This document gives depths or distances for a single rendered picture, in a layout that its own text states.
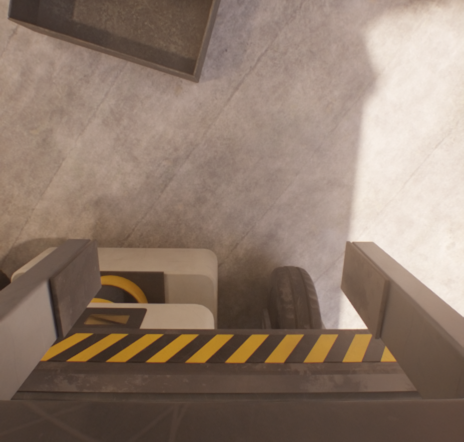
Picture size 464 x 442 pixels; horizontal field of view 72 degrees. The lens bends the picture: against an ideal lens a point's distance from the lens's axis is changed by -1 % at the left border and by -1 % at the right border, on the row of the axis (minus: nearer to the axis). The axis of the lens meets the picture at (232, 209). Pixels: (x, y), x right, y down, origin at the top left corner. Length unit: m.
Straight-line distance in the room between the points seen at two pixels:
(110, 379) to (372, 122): 0.47
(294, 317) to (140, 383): 0.23
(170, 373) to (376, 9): 0.52
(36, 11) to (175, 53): 0.20
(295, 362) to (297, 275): 0.22
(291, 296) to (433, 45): 0.41
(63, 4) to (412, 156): 0.56
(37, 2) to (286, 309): 0.53
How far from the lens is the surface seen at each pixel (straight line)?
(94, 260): 0.17
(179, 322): 0.32
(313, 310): 0.43
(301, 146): 0.52
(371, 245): 0.17
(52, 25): 0.57
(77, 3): 0.56
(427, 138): 0.59
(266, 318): 0.48
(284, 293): 0.44
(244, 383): 0.25
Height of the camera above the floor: 0.50
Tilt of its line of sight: 74 degrees down
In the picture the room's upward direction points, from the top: 176 degrees clockwise
